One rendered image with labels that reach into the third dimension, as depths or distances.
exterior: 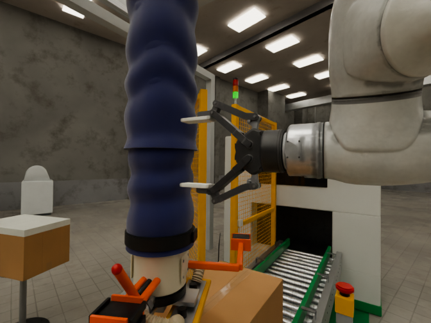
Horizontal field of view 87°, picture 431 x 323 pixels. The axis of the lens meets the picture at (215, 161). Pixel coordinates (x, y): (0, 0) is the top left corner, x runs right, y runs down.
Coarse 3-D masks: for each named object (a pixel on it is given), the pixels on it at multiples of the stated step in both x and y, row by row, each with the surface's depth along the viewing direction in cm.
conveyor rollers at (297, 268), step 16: (288, 256) 251; (304, 256) 251; (320, 256) 250; (272, 272) 215; (288, 272) 215; (304, 272) 216; (288, 288) 189; (304, 288) 184; (320, 288) 185; (288, 304) 163; (288, 320) 146; (304, 320) 148
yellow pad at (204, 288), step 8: (208, 280) 89; (200, 288) 82; (208, 288) 84; (200, 296) 77; (200, 304) 74; (176, 312) 69; (184, 312) 66; (192, 312) 69; (200, 312) 70; (192, 320) 65
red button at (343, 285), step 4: (336, 284) 99; (340, 284) 98; (344, 284) 98; (348, 284) 98; (340, 288) 96; (344, 288) 95; (348, 288) 95; (352, 288) 96; (340, 292) 97; (344, 292) 94; (348, 292) 94; (352, 292) 94; (344, 296) 96; (348, 296) 95
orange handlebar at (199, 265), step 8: (240, 248) 91; (240, 256) 82; (192, 264) 77; (200, 264) 77; (208, 264) 76; (216, 264) 76; (224, 264) 76; (232, 264) 76; (240, 264) 76; (144, 280) 66; (136, 288) 61; (152, 288) 62; (144, 296) 58
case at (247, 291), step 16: (208, 272) 126; (224, 272) 126; (240, 272) 126; (256, 272) 127; (224, 288) 110; (240, 288) 110; (256, 288) 110; (272, 288) 110; (208, 304) 97; (224, 304) 97; (240, 304) 98; (256, 304) 98; (272, 304) 106; (208, 320) 87; (224, 320) 87; (240, 320) 88; (256, 320) 91; (272, 320) 107
